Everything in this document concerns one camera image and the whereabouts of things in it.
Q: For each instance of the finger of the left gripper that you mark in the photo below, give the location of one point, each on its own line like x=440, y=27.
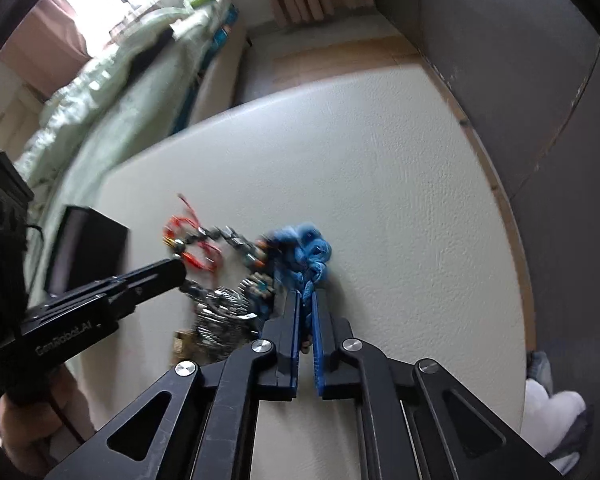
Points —
x=145, y=279

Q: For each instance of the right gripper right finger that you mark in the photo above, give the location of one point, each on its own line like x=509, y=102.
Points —
x=334, y=377

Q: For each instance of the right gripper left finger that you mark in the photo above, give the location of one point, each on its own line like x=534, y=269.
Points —
x=280, y=381

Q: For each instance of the gold butterfly brooch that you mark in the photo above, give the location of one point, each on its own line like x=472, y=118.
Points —
x=184, y=346

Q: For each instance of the black jewelry box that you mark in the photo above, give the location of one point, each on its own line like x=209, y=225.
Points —
x=88, y=247

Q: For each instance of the left hand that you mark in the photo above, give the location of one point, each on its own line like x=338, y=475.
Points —
x=34, y=438

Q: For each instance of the green bed sheet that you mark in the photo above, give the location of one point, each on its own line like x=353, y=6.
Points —
x=122, y=102

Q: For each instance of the white plush slipper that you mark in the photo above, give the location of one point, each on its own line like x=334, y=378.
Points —
x=547, y=419

